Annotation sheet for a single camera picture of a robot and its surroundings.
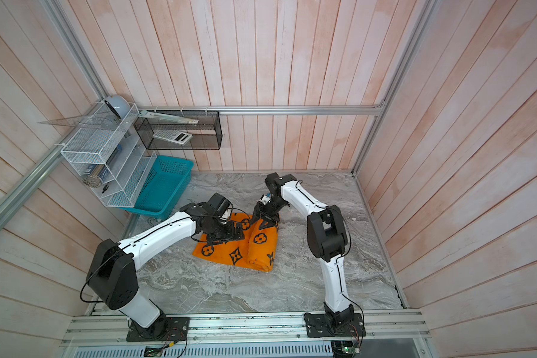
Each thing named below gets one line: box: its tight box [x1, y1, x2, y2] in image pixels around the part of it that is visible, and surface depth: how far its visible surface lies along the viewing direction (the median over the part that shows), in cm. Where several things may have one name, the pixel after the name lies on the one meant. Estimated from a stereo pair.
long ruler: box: [139, 110, 200, 125], surface depth 92 cm
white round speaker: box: [104, 94, 131, 121], surface depth 84 cm
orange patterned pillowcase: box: [192, 212, 279, 273], surface depth 90 cm
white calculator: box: [152, 130, 194, 146], surface depth 100 cm
